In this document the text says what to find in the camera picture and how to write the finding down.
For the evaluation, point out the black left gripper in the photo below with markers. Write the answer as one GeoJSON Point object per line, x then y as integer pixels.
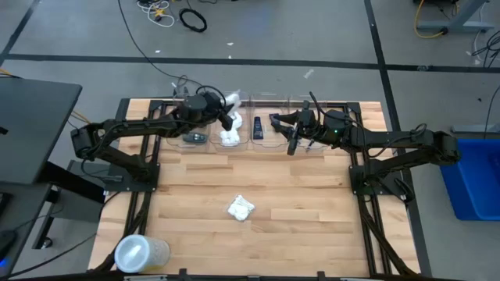
{"type": "Point", "coordinates": [215, 107]}

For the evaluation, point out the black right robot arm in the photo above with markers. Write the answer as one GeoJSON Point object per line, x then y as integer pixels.
{"type": "Point", "coordinates": [390, 142]}

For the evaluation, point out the black power adapter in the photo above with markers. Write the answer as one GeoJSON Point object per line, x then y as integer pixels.
{"type": "Point", "coordinates": [181, 87]}

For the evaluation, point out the small cotton balls bag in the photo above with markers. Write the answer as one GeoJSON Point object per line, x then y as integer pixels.
{"type": "Point", "coordinates": [229, 137]}

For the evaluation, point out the clear plastic bin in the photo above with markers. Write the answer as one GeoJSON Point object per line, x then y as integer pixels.
{"type": "Point", "coordinates": [242, 142]}
{"type": "Point", "coordinates": [320, 146]}
{"type": "Point", "coordinates": [269, 142]}
{"type": "Point", "coordinates": [176, 142]}

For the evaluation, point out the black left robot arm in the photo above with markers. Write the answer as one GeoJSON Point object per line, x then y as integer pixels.
{"type": "Point", "coordinates": [117, 130]}

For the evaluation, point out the cotton swabs clear bag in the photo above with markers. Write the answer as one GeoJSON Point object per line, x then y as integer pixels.
{"type": "Point", "coordinates": [240, 207]}
{"type": "Point", "coordinates": [233, 102]}

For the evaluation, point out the grey desk leg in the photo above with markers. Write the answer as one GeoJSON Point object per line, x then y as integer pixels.
{"type": "Point", "coordinates": [468, 26]}

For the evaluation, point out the blue plastic tote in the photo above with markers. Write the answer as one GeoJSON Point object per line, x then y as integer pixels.
{"type": "Point", "coordinates": [476, 187]}

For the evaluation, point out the silver aluminium bar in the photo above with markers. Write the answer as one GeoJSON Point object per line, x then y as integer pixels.
{"type": "Point", "coordinates": [144, 278]}

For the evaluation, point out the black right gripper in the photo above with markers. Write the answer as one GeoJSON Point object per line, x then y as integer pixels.
{"type": "Point", "coordinates": [306, 124]}

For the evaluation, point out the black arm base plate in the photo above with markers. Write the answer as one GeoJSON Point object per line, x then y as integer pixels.
{"type": "Point", "coordinates": [150, 183]}
{"type": "Point", "coordinates": [357, 187]}

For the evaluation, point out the grey floor bar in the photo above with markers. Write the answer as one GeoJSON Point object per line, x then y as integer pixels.
{"type": "Point", "coordinates": [472, 129]}

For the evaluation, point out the black frame bracket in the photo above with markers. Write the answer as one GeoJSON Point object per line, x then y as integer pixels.
{"type": "Point", "coordinates": [182, 275]}

